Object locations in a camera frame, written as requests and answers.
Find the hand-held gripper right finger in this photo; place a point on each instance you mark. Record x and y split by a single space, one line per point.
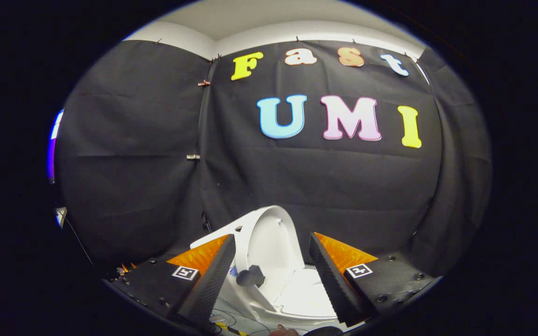
332 280

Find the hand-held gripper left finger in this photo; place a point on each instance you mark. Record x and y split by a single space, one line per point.
215 280

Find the black backdrop cloth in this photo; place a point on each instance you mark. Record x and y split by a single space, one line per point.
320 186

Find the small white object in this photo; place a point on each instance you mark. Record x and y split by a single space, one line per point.
61 215

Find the orange cloth clip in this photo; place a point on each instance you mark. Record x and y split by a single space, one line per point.
203 83

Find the bright window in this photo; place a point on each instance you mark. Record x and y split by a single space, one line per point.
53 140

